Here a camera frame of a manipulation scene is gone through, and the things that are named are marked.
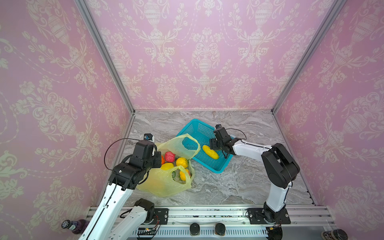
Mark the yellow mango fruit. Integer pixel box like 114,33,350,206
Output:
203,145,219,160

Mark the teal plastic basket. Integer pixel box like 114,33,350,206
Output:
177,119,233,174

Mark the yellow plastic bag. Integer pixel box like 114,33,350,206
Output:
138,134,201,198

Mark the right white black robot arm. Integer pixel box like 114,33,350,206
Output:
210,125,301,224

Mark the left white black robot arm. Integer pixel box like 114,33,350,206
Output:
80,134,162,240

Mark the red fruit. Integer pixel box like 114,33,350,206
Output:
164,152,176,163

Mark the yellow lemon fruit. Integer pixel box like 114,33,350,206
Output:
176,158,189,169

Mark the orange yellow fruit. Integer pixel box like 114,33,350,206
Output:
180,169,191,182

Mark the right black round knob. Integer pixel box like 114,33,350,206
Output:
215,223,226,236

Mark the black round knob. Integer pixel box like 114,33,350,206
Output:
190,223,201,236
215,223,226,236

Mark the left black round knob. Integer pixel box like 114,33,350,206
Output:
190,223,201,236

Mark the purple plastic bottle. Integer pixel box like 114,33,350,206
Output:
61,219,89,235

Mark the dark jar bottom right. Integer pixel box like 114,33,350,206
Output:
321,229,349,240

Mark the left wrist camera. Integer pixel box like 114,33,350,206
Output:
144,134,155,142

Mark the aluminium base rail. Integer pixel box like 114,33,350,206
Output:
86,205,337,240

